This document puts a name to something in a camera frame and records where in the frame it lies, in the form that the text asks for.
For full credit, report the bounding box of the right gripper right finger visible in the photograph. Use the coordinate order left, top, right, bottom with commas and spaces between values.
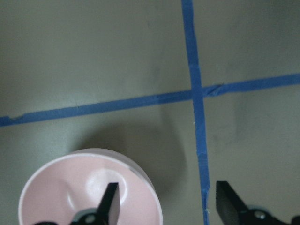
216, 181, 286, 225

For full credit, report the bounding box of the pink bowl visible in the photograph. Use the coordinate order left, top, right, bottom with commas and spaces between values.
18, 149, 163, 225

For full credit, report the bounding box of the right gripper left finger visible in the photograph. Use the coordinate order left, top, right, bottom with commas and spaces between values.
32, 182, 120, 225

